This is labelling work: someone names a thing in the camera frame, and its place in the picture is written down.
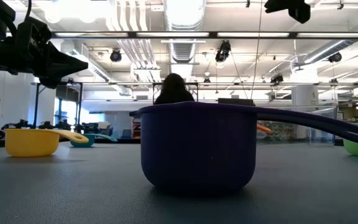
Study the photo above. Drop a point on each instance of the black background robot arm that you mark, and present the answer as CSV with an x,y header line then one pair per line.
x,y
56,125
20,125

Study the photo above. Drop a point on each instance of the person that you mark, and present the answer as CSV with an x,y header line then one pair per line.
x,y
173,90

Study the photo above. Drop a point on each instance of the black computer monitor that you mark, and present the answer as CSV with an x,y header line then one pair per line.
x,y
235,102

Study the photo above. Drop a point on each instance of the purple measuring cup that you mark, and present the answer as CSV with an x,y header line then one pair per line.
x,y
197,149

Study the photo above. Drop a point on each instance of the teal measuring cup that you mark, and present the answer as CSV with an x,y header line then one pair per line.
x,y
84,141

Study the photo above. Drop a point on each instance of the silver ventilation duct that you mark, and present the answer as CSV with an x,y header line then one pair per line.
x,y
183,18

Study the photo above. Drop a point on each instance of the yellow measuring cup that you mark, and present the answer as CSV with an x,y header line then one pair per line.
x,y
30,143

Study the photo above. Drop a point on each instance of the red storage bin rack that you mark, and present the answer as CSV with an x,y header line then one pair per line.
x,y
136,129

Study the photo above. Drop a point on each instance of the black metal stand frame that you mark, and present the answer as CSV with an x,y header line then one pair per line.
x,y
80,105

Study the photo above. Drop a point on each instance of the clear plastic basket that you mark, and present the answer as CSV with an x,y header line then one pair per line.
x,y
322,124

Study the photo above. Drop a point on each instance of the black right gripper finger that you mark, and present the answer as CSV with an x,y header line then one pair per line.
x,y
301,18
287,6

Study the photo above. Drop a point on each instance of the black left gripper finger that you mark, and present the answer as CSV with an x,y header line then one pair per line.
x,y
50,83
61,62

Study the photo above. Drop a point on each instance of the orange measuring cup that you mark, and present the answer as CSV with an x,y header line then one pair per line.
x,y
264,128

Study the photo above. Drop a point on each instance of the black ceiling spotlight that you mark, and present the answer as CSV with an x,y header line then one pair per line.
x,y
223,51
116,56
335,57

